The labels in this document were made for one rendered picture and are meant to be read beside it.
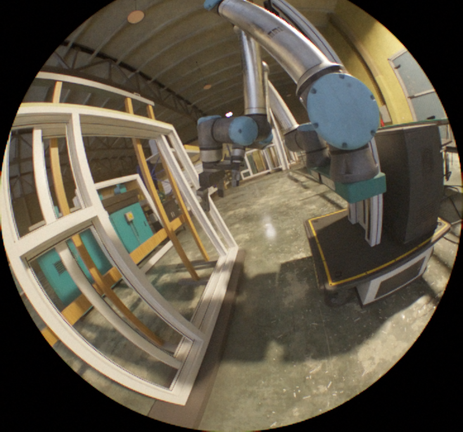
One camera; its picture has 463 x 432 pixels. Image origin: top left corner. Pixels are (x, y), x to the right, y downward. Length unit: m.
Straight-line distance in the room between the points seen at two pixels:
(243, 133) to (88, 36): 8.30
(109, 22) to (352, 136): 8.19
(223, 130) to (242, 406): 1.12
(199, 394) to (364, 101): 1.11
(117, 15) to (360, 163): 8.15
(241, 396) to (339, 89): 1.07
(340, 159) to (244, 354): 0.98
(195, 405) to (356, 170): 1.12
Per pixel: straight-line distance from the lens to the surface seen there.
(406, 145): 0.71
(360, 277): 0.71
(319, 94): 0.31
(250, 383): 0.89
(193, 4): 8.38
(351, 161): 0.49
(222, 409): 0.93
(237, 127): 0.43
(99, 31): 8.35
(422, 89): 8.58
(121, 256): 0.66
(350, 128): 0.30
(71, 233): 0.68
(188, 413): 0.94
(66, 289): 2.23
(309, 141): 0.93
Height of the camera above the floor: 0.86
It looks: 11 degrees down
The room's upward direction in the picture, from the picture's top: 20 degrees counter-clockwise
